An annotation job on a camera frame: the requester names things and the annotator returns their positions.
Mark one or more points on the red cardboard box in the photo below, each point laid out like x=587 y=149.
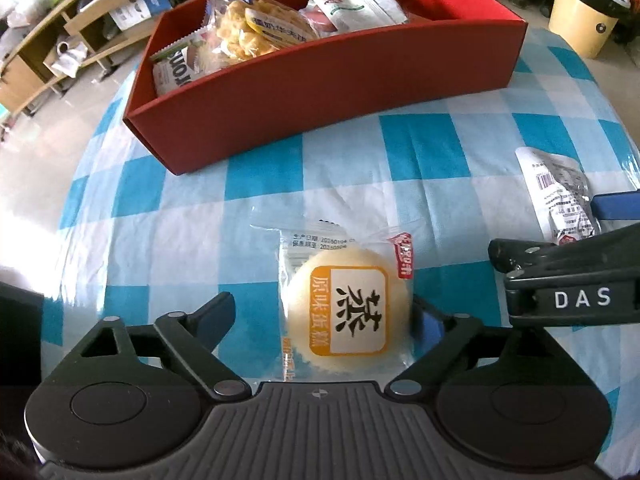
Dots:
x=325 y=90

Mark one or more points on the open cardboard box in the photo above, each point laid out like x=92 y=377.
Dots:
x=65 y=57

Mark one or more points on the small white barcode packet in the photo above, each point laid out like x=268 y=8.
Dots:
x=555 y=195

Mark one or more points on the sausage vacuum packet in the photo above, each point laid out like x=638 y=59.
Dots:
x=317 y=20

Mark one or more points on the yellow waffle packet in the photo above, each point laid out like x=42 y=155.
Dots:
x=255 y=25

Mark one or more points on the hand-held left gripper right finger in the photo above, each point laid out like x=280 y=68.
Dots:
x=427 y=322

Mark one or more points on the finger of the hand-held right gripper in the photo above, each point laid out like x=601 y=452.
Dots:
x=617 y=207
x=550 y=260

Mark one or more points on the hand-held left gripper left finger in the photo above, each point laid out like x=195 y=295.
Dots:
x=220 y=310

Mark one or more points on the blue white carton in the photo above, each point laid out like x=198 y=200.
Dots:
x=135 y=7

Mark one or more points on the yellow trash bin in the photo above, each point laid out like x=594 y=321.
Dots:
x=585 y=10

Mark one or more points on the green white wafer packet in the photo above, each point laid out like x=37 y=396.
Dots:
x=175 y=67

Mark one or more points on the black cabinet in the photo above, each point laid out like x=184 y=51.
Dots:
x=20 y=335

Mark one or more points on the steamed cake packet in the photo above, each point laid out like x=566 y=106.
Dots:
x=350 y=310

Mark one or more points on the wooden cabinet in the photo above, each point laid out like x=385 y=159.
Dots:
x=30 y=80

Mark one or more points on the white green-print packet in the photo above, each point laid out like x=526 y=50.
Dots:
x=360 y=10

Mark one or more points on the blue white checkered tablecloth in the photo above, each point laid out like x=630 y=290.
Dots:
x=175 y=220

